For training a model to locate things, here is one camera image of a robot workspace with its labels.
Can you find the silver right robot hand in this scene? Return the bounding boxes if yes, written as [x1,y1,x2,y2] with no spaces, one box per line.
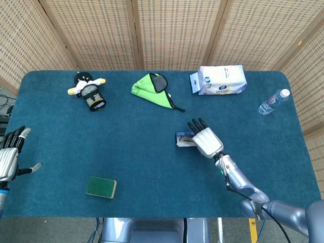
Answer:
[187,117,225,159]

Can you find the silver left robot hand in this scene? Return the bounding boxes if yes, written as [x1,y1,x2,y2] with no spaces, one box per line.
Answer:
[0,126,43,183]

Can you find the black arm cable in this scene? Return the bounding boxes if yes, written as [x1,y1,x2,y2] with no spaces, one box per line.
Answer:
[224,174,292,243]

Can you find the grey robot torso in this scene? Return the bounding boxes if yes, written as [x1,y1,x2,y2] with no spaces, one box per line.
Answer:
[100,217,211,243]

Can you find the yellow stand post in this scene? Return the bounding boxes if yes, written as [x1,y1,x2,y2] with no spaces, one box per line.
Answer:
[249,218,258,243]

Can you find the penguin plush toy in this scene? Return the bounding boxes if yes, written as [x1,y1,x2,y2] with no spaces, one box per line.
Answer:
[67,71,106,97]

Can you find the green microfiber cloth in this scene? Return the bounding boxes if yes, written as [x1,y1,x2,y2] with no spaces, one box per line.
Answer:
[131,72,186,113]

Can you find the green and yellow sponge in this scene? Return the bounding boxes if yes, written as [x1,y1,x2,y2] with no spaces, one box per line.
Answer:
[85,176,117,199]

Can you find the blue cable bundle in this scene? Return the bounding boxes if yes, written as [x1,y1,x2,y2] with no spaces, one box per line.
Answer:
[87,217,102,243]

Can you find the blue felt table cover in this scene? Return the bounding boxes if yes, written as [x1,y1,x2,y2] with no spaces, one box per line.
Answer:
[1,70,322,219]

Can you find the woven folding screen panel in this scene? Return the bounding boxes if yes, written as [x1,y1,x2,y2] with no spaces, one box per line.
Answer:
[206,0,324,71]
[126,0,228,71]
[0,0,78,96]
[39,0,141,71]
[272,22,324,200]

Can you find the white tissue pack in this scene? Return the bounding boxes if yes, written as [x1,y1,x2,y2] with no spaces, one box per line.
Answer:
[189,65,248,96]

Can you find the black mesh pen holder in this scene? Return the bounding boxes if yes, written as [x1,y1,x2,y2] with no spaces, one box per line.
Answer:
[81,85,107,113]

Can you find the black floor cables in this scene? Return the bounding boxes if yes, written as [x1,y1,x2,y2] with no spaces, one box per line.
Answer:
[0,93,15,137]

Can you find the white stand pole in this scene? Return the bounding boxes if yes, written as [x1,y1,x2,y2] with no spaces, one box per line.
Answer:
[217,217,224,243]

